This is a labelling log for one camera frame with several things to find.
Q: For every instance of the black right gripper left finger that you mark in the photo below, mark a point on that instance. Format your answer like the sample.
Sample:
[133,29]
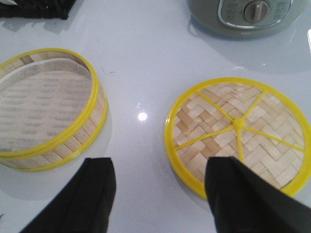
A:
[83,205]

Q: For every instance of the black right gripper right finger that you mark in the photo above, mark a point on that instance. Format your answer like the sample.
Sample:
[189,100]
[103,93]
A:
[242,202]

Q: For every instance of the white steamer liner center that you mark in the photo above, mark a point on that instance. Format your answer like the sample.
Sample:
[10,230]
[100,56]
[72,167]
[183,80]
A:
[40,100]

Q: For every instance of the center bamboo steamer basket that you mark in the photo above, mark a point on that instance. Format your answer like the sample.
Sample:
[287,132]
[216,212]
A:
[77,137]

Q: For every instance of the black bowl rack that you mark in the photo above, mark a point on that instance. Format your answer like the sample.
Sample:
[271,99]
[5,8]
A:
[36,8]

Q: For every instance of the grey-green electric cooking pot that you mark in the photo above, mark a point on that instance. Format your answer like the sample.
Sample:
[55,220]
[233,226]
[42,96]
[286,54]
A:
[246,18]

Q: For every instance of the bamboo steamer lid yellow rim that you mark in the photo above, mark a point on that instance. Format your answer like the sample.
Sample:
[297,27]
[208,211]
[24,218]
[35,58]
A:
[242,118]

